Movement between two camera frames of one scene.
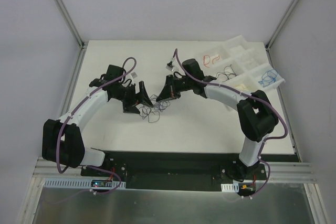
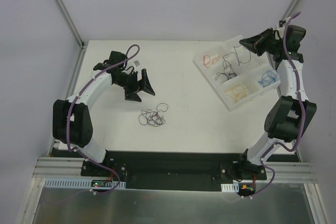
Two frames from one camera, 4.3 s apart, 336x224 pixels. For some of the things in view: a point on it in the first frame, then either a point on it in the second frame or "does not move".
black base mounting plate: x=174 y=171 does not move
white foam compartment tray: x=242 y=64 does not move
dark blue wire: x=268 y=77 does not move
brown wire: x=155 y=120 → x=236 y=54
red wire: x=203 y=62 does not move
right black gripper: x=170 y=86 → x=265 y=43
